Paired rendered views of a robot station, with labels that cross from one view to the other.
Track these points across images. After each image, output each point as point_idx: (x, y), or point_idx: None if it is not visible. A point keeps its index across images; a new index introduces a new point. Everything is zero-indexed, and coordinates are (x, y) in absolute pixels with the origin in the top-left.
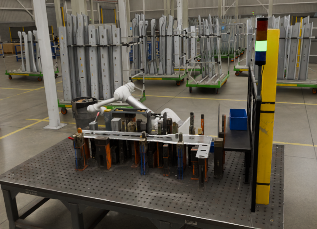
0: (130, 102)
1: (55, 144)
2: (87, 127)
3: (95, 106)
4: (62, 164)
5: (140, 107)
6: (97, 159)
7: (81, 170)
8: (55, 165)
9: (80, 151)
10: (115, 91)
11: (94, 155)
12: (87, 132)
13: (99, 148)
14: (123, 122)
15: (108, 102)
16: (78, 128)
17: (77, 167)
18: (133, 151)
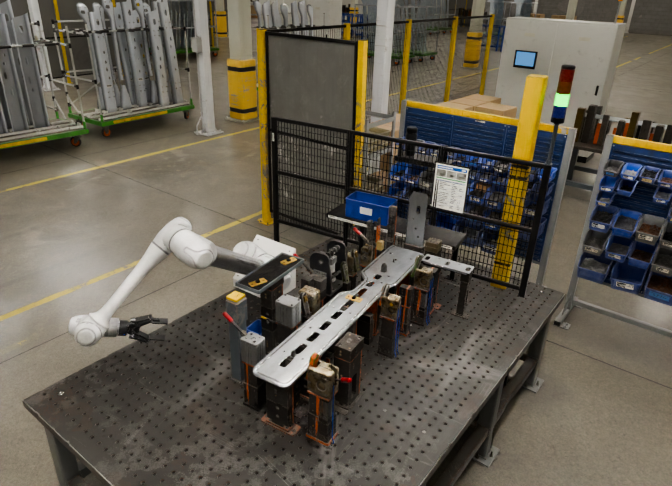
0: (223, 259)
1: (116, 482)
2: (37, 402)
3: (102, 319)
4: (281, 468)
5: (241, 260)
6: (349, 389)
7: (336, 436)
8: (279, 484)
9: (334, 399)
10: (200, 249)
11: (298, 398)
12: (280, 361)
13: (354, 363)
14: (306, 296)
15: (130, 291)
16: (315, 356)
17: (330, 437)
18: (354, 333)
